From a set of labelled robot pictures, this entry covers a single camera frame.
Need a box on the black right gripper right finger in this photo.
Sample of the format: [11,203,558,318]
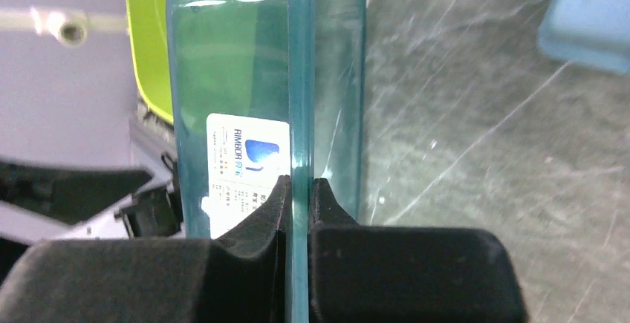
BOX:
[308,178,528,322]

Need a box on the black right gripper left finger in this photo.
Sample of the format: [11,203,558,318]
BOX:
[1,175,291,322]

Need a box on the dark green basket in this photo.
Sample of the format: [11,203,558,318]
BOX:
[166,0,366,322]

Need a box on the light blue perforated basket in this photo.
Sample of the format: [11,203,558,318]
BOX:
[538,0,629,74]

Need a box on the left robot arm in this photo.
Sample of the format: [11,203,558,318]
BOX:
[1,161,184,238]

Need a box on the lime green basket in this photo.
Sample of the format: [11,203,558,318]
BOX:
[126,0,173,125]

